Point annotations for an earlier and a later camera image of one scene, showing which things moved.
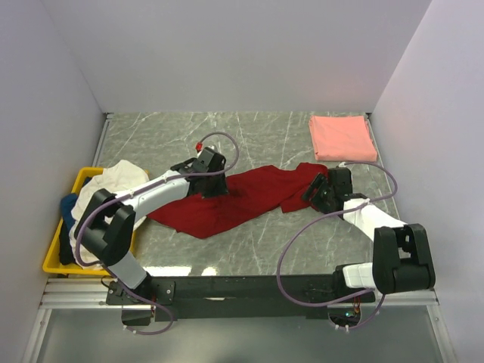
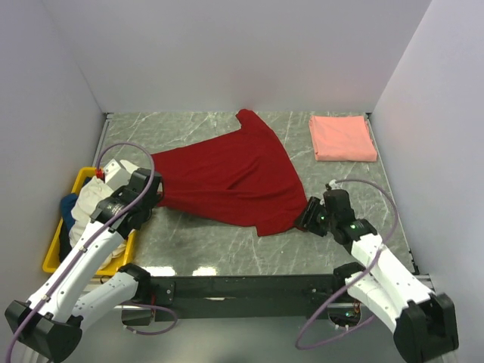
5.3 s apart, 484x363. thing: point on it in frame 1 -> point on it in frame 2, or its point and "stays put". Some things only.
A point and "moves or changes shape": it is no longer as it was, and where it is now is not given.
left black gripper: (220, 189) -> (155, 200)
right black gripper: (319, 182) -> (313, 206)
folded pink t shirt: (342, 138) stays put
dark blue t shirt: (67, 202) stays put
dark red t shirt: (251, 193) moves or changes shape
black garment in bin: (65, 248) stays put
